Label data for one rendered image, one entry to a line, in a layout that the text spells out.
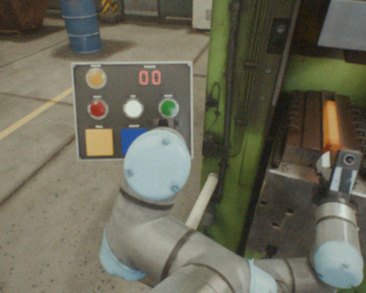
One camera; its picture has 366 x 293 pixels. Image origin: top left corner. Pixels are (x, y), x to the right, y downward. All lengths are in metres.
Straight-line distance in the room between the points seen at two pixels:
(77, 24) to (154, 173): 4.83
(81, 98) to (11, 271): 1.32
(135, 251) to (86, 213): 1.62
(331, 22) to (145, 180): 0.55
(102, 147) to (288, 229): 0.69
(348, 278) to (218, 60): 0.68
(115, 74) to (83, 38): 4.36
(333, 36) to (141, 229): 0.58
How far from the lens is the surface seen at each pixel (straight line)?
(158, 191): 0.28
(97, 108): 0.76
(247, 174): 1.12
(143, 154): 0.27
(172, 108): 0.72
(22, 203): 2.21
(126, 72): 0.75
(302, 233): 1.00
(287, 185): 0.84
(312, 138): 0.87
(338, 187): 0.66
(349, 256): 0.56
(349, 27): 0.70
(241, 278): 0.29
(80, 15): 5.02
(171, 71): 0.74
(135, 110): 0.73
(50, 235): 1.91
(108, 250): 0.35
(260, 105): 0.93
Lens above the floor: 1.44
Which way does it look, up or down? 38 degrees down
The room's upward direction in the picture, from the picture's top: straight up
